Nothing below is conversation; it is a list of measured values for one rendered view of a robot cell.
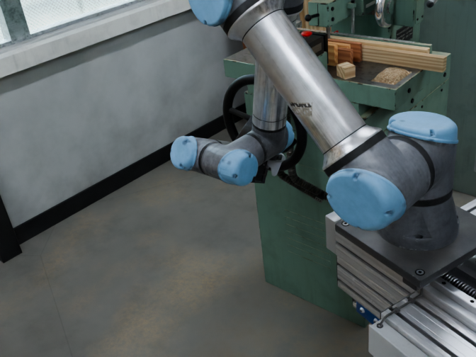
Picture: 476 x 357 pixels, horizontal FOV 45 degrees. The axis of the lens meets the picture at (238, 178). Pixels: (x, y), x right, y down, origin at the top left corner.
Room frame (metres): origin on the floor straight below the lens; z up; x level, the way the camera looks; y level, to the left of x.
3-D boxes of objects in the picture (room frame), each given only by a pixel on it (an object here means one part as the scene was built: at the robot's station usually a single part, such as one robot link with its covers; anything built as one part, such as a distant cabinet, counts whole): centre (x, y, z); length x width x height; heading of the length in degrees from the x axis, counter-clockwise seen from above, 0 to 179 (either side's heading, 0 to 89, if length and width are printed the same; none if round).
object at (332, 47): (1.63, -0.27, 0.93); 0.16 x 0.02 x 0.06; 46
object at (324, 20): (1.69, -0.34, 1.03); 0.14 x 0.07 x 0.09; 136
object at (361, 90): (1.60, -0.26, 0.87); 0.61 x 0.30 x 0.06; 46
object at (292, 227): (1.77, -0.41, 0.35); 0.58 x 0.45 x 0.71; 136
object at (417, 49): (1.69, -0.35, 0.92); 0.60 x 0.02 x 0.05; 46
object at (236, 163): (1.07, 0.00, 0.90); 0.11 x 0.11 x 0.08; 42
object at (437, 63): (1.65, -0.36, 0.92); 0.64 x 0.02 x 0.04; 46
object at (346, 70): (1.48, -0.33, 0.92); 0.04 x 0.03 x 0.03; 21
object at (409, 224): (0.88, -0.33, 0.87); 0.15 x 0.15 x 0.10
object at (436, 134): (0.87, -0.32, 0.98); 0.13 x 0.12 x 0.14; 132
